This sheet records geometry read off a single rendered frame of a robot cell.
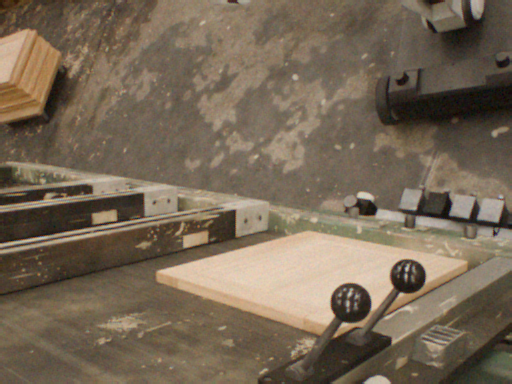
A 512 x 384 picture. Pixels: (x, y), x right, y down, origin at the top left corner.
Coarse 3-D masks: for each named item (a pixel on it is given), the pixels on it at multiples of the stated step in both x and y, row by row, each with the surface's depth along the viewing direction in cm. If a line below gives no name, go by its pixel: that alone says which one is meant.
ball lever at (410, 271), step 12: (396, 264) 62; (408, 264) 61; (420, 264) 62; (396, 276) 61; (408, 276) 61; (420, 276) 61; (396, 288) 62; (408, 288) 61; (420, 288) 61; (384, 300) 64; (384, 312) 65; (372, 324) 66; (348, 336) 68; (360, 336) 67
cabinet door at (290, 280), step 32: (224, 256) 115; (256, 256) 116; (288, 256) 117; (320, 256) 117; (352, 256) 118; (384, 256) 118; (416, 256) 117; (192, 288) 98; (224, 288) 96; (256, 288) 96; (288, 288) 97; (320, 288) 97; (384, 288) 97; (288, 320) 85; (320, 320) 82
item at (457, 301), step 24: (504, 264) 105; (456, 288) 91; (480, 288) 91; (504, 288) 100; (408, 312) 80; (432, 312) 80; (456, 312) 84; (408, 336) 73; (384, 360) 69; (408, 360) 74
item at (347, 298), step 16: (336, 288) 54; (352, 288) 53; (336, 304) 53; (352, 304) 52; (368, 304) 53; (336, 320) 55; (352, 320) 53; (320, 336) 57; (320, 352) 57; (288, 368) 59; (304, 368) 58
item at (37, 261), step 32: (128, 224) 118; (160, 224) 119; (192, 224) 126; (224, 224) 134; (256, 224) 143; (0, 256) 95; (32, 256) 99; (64, 256) 104; (96, 256) 109; (128, 256) 115; (0, 288) 96
